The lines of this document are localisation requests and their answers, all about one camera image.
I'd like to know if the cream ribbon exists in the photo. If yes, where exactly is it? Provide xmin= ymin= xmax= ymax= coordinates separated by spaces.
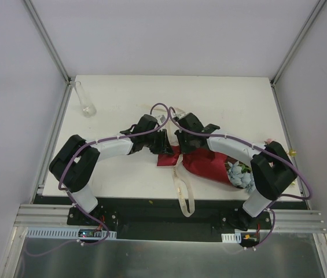
xmin=172 ymin=154 xmax=195 ymax=218

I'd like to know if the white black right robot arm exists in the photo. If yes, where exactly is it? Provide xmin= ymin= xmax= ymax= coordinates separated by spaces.
xmin=171 ymin=112 xmax=297 ymax=231

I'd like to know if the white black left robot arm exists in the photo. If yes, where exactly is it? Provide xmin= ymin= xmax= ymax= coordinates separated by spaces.
xmin=49 ymin=114 xmax=174 ymax=225

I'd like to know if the clear glass flask vase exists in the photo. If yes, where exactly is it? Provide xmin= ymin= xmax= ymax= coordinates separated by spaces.
xmin=75 ymin=81 xmax=97 ymax=118

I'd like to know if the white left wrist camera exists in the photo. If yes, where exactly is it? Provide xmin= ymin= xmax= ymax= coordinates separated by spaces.
xmin=155 ymin=115 xmax=167 ymax=125

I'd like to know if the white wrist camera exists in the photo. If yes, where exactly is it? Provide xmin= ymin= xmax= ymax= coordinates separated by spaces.
xmin=173 ymin=113 xmax=185 ymax=121
xmin=155 ymin=115 xmax=167 ymax=125

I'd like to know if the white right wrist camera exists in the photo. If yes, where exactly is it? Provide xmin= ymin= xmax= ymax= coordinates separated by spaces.
xmin=173 ymin=113 xmax=185 ymax=121

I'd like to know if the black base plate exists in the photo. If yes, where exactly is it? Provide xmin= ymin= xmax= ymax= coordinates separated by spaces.
xmin=32 ymin=195 xmax=310 ymax=240

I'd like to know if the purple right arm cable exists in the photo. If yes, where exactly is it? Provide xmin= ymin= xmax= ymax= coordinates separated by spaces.
xmin=168 ymin=107 xmax=314 ymax=251

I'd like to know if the white slotted cable duct right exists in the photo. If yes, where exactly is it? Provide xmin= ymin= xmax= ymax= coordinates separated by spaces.
xmin=222 ymin=230 xmax=261 ymax=243

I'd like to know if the white slotted cable duct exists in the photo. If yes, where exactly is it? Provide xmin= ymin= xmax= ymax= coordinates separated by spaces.
xmin=222 ymin=230 xmax=261 ymax=243
xmin=27 ymin=228 xmax=117 ymax=240

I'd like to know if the aluminium rail right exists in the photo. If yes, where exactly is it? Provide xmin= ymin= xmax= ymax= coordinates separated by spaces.
xmin=269 ymin=210 xmax=327 ymax=233

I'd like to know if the aluminium rail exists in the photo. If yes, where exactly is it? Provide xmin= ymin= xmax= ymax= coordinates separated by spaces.
xmin=14 ymin=204 xmax=71 ymax=226
xmin=269 ymin=210 xmax=327 ymax=233

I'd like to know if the aluminium rail left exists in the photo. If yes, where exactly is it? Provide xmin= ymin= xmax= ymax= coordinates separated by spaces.
xmin=14 ymin=204 xmax=71 ymax=226

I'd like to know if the white slotted cable duct left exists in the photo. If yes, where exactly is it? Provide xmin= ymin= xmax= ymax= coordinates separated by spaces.
xmin=27 ymin=228 xmax=117 ymax=240

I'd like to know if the aluminium frame post left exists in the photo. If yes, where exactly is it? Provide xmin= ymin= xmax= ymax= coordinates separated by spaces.
xmin=21 ymin=0 xmax=71 ymax=84

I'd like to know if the aluminium frame post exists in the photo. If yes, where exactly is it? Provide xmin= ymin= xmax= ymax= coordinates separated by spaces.
xmin=270 ymin=0 xmax=327 ymax=86
xmin=21 ymin=0 xmax=71 ymax=84

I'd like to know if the aluminium frame post right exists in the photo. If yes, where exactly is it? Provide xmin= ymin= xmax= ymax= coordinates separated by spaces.
xmin=270 ymin=0 xmax=327 ymax=86

